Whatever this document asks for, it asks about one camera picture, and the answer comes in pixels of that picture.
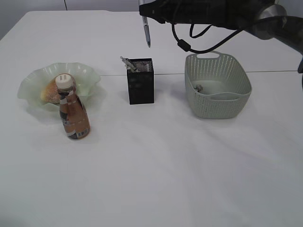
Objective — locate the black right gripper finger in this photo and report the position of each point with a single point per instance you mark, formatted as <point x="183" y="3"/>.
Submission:
<point x="152" y="9"/>

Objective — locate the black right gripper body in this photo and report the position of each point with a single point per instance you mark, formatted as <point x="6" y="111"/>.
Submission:
<point x="207" y="12"/>

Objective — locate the blue clip grey grip pen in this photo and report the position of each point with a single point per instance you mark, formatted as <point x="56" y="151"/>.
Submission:
<point x="146" y="31"/>

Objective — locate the grey grip white pen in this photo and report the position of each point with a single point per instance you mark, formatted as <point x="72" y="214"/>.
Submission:
<point x="129" y="65"/>

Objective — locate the large paper ball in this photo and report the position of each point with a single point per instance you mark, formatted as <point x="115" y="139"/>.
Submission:
<point x="198" y="88"/>

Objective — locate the brown coffee drink bottle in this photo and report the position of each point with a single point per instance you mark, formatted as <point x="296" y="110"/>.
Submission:
<point x="72" y="112"/>

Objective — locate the sugared bread roll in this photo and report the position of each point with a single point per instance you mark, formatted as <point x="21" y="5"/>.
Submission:
<point x="50" y="93"/>

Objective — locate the clear plastic ruler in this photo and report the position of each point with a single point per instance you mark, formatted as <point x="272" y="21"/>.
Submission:
<point x="147" y="67"/>

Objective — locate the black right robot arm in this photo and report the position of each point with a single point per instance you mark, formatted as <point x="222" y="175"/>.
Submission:
<point x="263" y="19"/>

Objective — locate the grey-green woven plastic basket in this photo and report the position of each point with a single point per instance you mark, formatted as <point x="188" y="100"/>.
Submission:
<point x="226" y="86"/>

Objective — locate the black mesh pen holder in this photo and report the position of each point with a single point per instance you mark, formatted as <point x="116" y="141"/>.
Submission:
<point x="141" y="84"/>

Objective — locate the pale green wavy plate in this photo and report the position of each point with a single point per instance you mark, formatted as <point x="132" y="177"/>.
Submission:
<point x="85" y="77"/>

